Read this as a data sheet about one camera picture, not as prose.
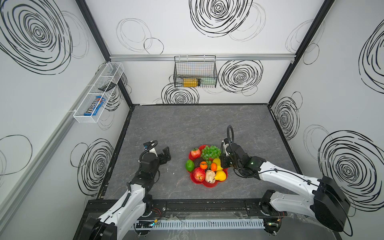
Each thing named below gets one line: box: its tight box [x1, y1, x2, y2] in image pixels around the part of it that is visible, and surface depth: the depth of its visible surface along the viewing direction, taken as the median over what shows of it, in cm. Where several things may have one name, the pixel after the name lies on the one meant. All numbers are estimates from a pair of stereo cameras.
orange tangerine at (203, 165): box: [199, 161, 208, 170], surface depth 82 cm
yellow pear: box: [214, 170, 227, 182], surface depth 79 cm
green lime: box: [185, 159, 195, 172], surface depth 82 cm
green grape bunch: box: [201, 145, 222, 161], surface depth 89 cm
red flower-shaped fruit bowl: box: [189, 145, 229, 188], surface depth 82 cm
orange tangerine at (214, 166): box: [211, 162, 218, 172], surface depth 82 cm
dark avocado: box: [194, 157, 203, 168], surface depth 84 cm
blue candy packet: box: [84, 96, 106, 116], surface depth 71 cm
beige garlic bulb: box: [205, 169, 216, 184], surface depth 79 cm
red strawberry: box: [191, 148, 201, 157], surface depth 88 cm
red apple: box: [192, 167, 206, 182], surface depth 80 cm
